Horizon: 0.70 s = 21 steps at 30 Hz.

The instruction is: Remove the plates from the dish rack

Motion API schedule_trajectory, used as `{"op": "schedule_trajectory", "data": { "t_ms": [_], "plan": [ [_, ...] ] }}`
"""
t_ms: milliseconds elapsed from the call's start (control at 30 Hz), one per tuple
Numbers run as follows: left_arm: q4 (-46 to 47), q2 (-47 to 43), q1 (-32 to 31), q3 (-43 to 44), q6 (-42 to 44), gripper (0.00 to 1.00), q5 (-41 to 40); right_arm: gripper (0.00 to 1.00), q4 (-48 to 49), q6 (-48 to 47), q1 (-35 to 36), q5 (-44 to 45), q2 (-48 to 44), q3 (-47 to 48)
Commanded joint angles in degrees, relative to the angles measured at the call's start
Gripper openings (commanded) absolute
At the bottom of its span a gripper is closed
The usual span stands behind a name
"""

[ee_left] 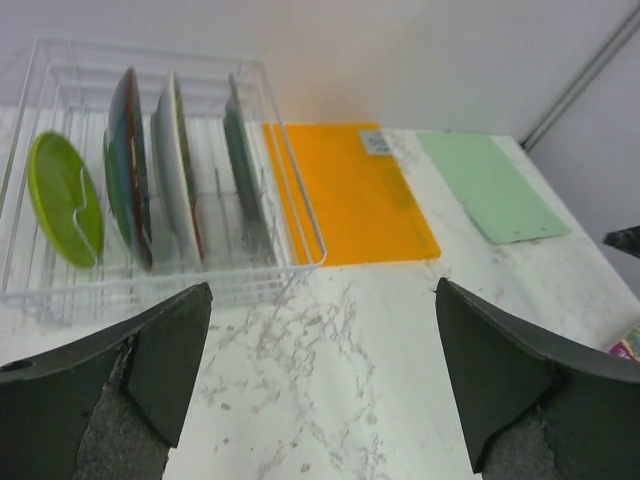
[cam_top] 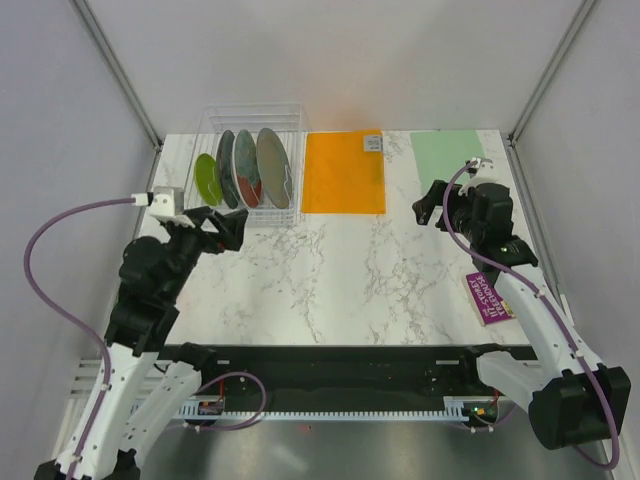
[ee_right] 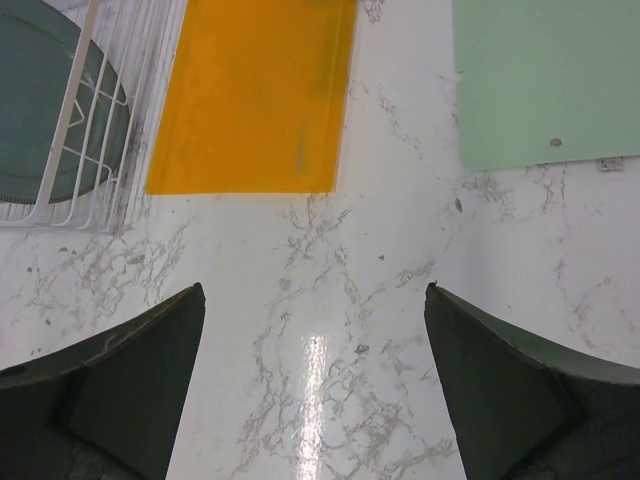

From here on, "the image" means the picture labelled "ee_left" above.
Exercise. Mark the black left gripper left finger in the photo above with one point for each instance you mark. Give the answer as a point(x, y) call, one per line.
point(109, 405)

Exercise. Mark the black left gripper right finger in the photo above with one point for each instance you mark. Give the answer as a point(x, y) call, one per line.
point(533, 404)

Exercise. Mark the lime green plate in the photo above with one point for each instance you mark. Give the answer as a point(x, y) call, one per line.
point(65, 200)

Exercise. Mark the grey-blue plate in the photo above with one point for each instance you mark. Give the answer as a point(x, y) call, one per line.
point(245, 177)

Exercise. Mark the dark blue glazed plate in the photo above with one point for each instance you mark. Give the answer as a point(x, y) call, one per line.
point(126, 170)

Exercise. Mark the red and teal plate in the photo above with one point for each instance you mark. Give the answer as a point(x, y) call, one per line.
point(174, 173)

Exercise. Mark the purple booklet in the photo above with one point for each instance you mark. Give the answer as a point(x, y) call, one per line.
point(629, 346)

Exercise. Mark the mint green cutting mat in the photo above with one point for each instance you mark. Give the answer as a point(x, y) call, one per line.
point(495, 195)

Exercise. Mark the orange cutting mat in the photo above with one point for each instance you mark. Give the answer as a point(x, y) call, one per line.
point(345, 205)

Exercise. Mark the white wire dish rack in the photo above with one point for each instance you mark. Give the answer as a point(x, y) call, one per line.
point(68, 88)

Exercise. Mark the aluminium frame post right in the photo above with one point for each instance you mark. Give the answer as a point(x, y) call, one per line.
point(615, 41)

